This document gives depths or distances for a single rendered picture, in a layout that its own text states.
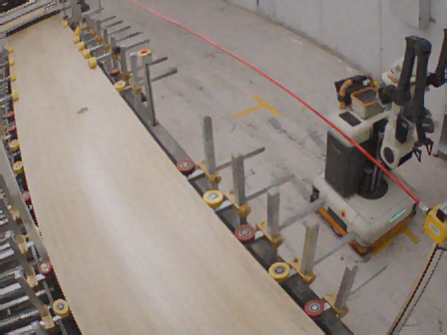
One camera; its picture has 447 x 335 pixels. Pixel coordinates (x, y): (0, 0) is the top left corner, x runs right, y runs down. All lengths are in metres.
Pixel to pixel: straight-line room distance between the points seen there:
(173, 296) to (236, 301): 0.24
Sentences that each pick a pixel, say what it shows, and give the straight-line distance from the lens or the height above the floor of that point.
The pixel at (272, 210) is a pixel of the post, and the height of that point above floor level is 1.02.
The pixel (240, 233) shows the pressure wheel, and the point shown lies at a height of 0.90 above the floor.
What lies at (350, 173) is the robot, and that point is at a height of 0.50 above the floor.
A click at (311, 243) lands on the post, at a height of 1.05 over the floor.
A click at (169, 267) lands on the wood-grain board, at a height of 0.90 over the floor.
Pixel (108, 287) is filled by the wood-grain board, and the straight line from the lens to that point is 1.82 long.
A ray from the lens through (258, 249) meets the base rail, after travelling 2.13.
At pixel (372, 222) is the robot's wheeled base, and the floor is 0.28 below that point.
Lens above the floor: 2.32
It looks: 40 degrees down
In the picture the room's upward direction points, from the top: 5 degrees counter-clockwise
